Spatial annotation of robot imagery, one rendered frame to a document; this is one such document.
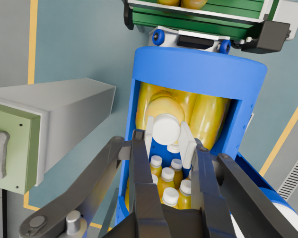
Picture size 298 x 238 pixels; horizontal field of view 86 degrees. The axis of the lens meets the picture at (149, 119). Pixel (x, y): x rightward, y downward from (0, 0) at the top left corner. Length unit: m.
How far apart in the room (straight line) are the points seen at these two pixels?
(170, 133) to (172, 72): 0.11
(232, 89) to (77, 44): 1.52
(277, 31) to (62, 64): 1.57
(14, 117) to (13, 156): 0.14
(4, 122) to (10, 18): 1.46
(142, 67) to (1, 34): 1.86
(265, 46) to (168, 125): 0.42
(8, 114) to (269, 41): 0.79
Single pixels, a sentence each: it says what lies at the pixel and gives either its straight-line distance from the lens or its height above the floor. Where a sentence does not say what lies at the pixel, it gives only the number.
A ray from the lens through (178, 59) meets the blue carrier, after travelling 0.27.
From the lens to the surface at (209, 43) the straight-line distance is 0.47.
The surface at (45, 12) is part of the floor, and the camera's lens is 1.85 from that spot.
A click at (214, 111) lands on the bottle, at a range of 0.38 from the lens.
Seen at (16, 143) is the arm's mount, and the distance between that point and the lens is 0.69.
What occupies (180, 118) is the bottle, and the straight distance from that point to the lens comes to 0.25.
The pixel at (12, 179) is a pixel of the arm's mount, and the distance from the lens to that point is 0.77.
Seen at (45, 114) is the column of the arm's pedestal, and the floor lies 0.98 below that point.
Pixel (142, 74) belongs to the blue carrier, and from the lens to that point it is 0.32.
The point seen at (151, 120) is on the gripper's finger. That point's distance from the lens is 0.20.
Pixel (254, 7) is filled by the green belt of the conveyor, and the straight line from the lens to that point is 0.69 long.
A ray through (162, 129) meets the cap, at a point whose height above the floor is 1.30.
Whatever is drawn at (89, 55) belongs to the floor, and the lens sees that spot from 1.63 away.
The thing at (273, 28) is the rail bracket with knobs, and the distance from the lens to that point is 0.58.
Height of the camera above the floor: 1.50
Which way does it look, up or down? 72 degrees down
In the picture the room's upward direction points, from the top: 167 degrees counter-clockwise
